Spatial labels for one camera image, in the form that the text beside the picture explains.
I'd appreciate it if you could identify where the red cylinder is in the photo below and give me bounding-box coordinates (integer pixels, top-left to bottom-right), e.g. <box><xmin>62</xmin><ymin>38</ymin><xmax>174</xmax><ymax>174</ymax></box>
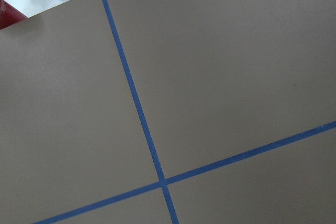
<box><xmin>0</xmin><ymin>0</ymin><xmax>28</xmax><ymax>29</ymax></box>

